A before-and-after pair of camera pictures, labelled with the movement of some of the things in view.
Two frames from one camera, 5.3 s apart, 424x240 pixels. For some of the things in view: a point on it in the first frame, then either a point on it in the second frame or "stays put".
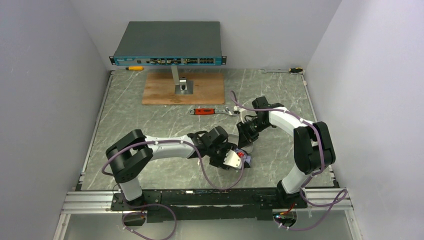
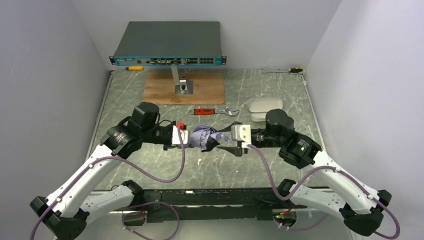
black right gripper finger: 243,141 to 228,127
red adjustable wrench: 225,111 stays put
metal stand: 182,85 stays put
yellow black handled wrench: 294,70 stays put
